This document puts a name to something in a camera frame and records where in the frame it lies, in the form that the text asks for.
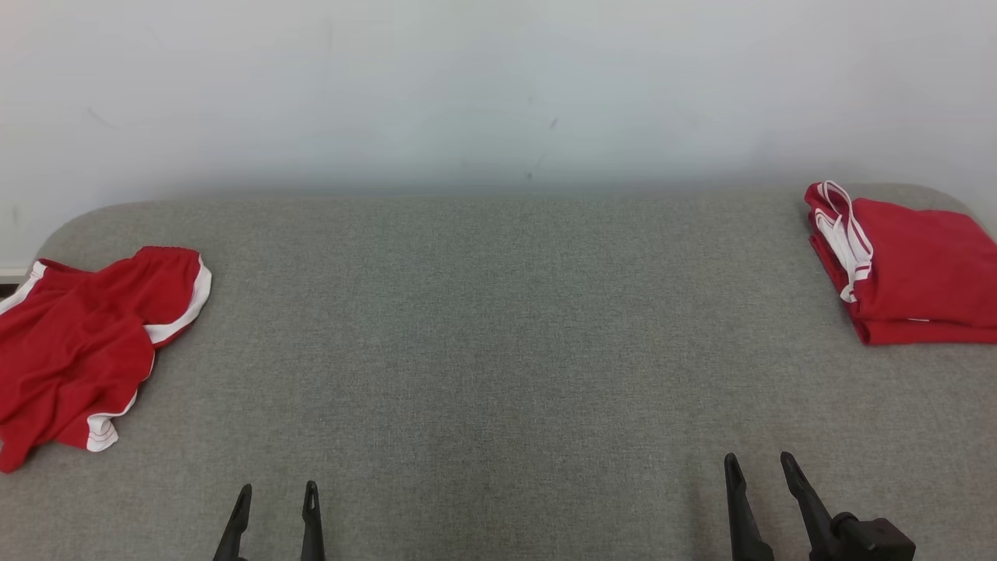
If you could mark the white baseboard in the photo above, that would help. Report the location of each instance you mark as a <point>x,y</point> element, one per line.
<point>12,275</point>

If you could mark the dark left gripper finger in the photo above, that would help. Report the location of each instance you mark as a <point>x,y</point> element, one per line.
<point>236,526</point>
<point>312,530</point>

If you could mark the red shorts with white trim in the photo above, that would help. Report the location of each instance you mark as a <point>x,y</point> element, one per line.
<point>70,351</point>

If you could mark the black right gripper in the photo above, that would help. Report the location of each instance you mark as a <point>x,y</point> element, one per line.
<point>876,541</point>

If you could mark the red basketball jersey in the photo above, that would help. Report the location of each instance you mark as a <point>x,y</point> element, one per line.
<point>927,265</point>

